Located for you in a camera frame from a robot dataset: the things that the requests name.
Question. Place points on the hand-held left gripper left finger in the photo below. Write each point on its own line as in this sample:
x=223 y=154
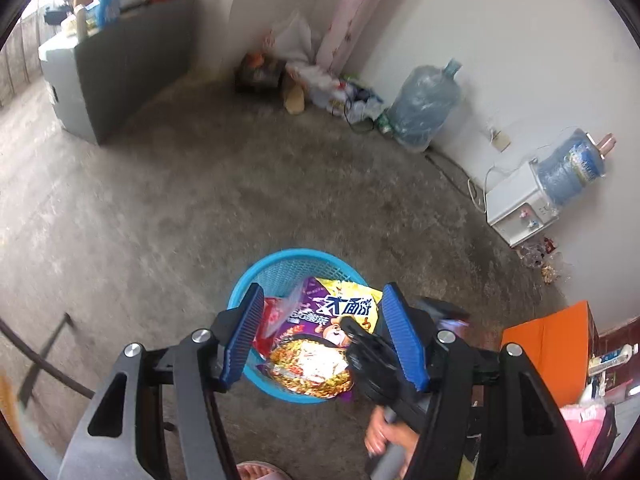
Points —
x=245 y=340

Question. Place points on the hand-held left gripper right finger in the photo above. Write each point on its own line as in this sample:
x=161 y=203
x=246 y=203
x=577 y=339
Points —
x=405 y=340

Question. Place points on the clear plastic wrapper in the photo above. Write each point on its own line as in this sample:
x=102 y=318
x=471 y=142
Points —
x=287 y=312

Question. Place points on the purple yellow noodle bag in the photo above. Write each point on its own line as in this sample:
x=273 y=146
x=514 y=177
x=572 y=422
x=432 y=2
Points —
x=310 y=360

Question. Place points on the blue plastic basket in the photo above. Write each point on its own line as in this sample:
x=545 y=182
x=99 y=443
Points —
x=285 y=270

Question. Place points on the person's right hand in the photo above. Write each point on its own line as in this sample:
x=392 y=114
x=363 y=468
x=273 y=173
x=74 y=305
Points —
x=385 y=435

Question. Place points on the pink slipper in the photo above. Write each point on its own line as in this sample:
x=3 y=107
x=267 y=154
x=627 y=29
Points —
x=262 y=472

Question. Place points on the orange box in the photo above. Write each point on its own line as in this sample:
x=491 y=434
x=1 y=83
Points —
x=545 y=350

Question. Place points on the scattered snack wrappers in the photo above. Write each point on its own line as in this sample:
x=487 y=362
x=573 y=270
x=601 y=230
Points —
x=540 y=260

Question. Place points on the white water dispenser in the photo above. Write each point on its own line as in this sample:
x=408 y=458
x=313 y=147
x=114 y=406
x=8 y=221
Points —
x=510 y=210

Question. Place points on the pink cloth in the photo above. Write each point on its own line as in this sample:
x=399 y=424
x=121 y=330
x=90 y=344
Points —
x=585 y=430

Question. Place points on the white lotion tube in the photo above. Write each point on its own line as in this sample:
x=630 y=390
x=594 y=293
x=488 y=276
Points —
x=612 y=357

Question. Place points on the wrapped blue water jug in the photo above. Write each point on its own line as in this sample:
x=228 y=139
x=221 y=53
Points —
x=420 y=110

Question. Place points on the blue dispenser water jug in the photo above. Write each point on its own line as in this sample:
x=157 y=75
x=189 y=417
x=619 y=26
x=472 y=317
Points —
x=570 y=165

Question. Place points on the dark round pot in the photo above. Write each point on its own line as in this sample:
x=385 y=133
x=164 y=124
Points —
x=257 y=77

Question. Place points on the grey cabinet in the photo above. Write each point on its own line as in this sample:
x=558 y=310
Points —
x=125 y=70

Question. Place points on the white floor plastic bag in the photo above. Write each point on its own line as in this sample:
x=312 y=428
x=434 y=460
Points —
x=295 y=37

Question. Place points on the pink floral rolled mat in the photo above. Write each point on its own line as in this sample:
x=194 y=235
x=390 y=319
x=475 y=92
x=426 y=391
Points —
x=350 y=15

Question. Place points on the black metal frame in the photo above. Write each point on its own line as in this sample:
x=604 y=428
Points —
x=49 y=350

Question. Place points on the wall socket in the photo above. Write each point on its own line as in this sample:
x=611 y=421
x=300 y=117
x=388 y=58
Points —
x=500 y=141

